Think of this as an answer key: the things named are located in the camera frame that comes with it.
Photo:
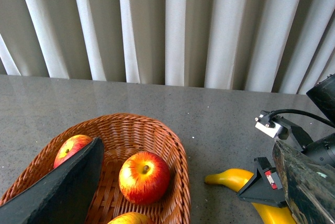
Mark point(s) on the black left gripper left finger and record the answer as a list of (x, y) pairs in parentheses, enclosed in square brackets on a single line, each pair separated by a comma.
[(63, 195)]

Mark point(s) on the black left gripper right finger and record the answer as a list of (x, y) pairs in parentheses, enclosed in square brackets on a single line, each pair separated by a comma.
[(308, 187)]

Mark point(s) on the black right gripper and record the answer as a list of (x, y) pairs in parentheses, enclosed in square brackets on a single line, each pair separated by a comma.
[(265, 187)]

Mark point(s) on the yellow banana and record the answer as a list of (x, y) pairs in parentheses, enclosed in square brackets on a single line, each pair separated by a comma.
[(235, 179)]

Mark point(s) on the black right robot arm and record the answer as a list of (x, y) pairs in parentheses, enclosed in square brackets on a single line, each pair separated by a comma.
[(322, 95)]

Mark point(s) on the red yellow apple left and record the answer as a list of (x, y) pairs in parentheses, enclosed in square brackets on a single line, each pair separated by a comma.
[(70, 147)]

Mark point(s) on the red yellow apple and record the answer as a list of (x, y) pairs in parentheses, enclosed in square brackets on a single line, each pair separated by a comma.
[(70, 147), (144, 178), (132, 218)]

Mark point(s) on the red yellow apple bottom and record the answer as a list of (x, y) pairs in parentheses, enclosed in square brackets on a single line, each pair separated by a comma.
[(132, 218)]

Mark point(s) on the red yellow apple center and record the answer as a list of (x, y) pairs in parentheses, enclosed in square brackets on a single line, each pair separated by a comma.
[(144, 178)]

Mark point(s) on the brown wicker basket left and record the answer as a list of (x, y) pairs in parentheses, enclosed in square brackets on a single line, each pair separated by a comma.
[(123, 135)]

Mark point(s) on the white pleated curtain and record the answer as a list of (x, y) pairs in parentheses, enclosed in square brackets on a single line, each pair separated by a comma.
[(284, 46)]

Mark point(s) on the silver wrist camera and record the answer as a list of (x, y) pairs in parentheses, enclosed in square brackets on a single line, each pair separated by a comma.
[(271, 128)]

